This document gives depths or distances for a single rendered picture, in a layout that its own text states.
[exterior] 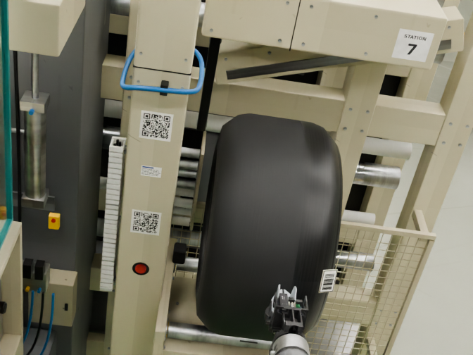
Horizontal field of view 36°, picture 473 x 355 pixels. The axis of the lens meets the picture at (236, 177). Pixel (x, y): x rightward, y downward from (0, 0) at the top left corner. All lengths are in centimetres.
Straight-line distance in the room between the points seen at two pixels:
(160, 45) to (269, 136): 37
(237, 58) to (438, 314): 209
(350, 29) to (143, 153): 61
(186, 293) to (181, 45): 94
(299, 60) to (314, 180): 46
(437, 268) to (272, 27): 242
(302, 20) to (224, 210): 53
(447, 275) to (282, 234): 241
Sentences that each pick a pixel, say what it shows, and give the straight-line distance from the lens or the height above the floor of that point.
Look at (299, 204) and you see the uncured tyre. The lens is 170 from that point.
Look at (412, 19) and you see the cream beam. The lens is 192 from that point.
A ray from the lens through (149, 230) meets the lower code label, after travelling 190.
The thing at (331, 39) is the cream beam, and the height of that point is 168.
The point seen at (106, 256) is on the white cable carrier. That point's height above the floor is 108.
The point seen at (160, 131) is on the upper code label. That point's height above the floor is 150.
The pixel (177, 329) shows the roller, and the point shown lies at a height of 92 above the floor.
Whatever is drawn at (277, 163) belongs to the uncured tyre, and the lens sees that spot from 174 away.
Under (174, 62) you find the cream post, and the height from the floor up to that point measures 168.
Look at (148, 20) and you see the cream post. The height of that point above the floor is 177.
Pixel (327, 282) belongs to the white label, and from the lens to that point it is 175.
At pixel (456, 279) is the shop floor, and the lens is 403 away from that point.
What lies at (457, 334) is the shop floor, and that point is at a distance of 371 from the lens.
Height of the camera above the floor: 239
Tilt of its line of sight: 34 degrees down
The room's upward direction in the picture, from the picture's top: 11 degrees clockwise
